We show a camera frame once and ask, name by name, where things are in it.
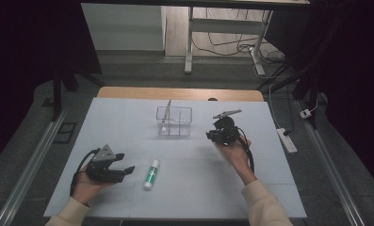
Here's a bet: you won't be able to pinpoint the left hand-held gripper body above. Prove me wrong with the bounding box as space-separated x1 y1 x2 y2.
86 144 126 185

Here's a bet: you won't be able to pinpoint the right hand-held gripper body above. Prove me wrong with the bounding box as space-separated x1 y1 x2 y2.
205 108 243 146

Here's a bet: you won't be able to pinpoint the green and white glue stick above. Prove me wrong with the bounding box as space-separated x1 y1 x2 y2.
143 159 160 191

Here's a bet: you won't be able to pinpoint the clear plastic organizer box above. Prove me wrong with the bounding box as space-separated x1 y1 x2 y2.
155 105 193 137

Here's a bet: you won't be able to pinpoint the silver pen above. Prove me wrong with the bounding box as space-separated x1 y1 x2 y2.
161 99 172 132

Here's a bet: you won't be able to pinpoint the person's left hand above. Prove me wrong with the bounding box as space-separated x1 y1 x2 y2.
71 166 114 207

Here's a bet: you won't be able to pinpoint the person's right hand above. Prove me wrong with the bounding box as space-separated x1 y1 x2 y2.
213 135 258 186

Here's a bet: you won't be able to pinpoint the white power strip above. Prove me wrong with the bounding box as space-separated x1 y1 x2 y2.
276 127 299 154

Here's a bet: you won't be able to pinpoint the white table mat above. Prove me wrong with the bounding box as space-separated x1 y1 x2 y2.
42 97 308 219

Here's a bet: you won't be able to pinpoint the black tripod stand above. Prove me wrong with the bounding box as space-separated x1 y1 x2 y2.
255 60 321 130
51 60 106 122

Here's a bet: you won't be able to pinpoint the left hand-held gripper cable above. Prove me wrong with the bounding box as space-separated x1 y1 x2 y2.
69 148 102 198

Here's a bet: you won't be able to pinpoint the hand-held gripper cable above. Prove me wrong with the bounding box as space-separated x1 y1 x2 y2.
69 148 102 198
236 126 256 174

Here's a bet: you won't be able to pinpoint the right hand-held gripper cable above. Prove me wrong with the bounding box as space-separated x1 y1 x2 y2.
236 126 256 174

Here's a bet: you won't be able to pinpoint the aluminium floor rail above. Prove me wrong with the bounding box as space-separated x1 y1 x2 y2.
0 106 70 226
296 100 367 226

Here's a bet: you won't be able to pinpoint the black floor cables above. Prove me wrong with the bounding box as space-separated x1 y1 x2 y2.
190 8 286 79

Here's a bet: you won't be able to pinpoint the white desk frame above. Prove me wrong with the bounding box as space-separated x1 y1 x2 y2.
184 6 274 76

